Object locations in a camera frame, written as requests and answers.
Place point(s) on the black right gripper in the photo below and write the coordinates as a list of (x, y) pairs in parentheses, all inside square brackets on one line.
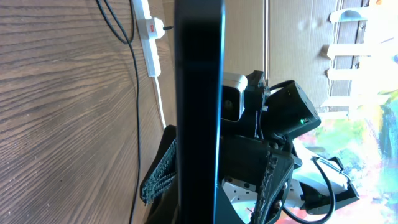
[(267, 118)]

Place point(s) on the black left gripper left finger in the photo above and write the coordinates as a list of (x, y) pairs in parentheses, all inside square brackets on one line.
[(159, 188)]

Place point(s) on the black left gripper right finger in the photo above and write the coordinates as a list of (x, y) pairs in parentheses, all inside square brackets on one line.
[(264, 168)]

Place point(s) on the black Samsung smartphone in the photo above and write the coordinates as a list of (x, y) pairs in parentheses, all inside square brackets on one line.
[(199, 36)]

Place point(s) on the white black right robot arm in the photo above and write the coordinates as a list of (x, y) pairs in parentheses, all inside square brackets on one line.
[(318, 186)]

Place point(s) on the white charger plug adapter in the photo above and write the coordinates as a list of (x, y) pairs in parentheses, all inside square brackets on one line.
[(152, 28)]

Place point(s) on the white power strip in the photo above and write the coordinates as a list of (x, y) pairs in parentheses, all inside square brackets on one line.
[(142, 11)]

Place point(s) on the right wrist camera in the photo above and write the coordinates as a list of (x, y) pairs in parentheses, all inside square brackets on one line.
[(232, 103)]

